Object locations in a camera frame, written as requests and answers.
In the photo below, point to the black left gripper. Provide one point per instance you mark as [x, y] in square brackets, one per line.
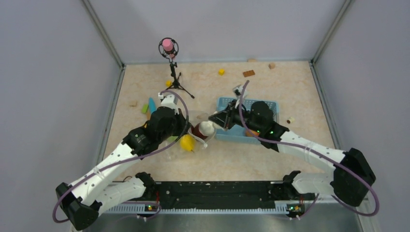
[184, 124]

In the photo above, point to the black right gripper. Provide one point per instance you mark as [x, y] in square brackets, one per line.
[226, 118]

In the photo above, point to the green cabbage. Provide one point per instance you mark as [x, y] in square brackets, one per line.
[172, 139]

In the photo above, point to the yellow pear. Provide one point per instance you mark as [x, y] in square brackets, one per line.
[187, 143]

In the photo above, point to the clear zip top bag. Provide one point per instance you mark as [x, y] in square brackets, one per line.
[196, 117]

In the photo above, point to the red orange peach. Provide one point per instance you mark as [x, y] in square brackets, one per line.
[252, 133]

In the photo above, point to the dark red apple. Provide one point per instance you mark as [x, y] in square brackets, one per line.
[196, 132]

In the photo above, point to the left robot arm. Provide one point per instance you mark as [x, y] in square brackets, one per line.
[82, 201]

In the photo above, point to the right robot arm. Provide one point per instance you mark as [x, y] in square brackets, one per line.
[346, 175]

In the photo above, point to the green wooden block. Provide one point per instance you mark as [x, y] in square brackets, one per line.
[144, 108]

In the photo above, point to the small yellow cube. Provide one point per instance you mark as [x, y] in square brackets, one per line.
[221, 72]

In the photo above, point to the brown lego brick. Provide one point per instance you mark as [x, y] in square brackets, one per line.
[248, 73]

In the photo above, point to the tan wooden cube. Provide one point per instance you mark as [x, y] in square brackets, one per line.
[271, 66]

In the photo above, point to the pink microphone on tripod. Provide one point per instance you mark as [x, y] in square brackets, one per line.
[169, 49]

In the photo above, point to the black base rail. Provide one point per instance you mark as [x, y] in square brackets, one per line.
[218, 195]

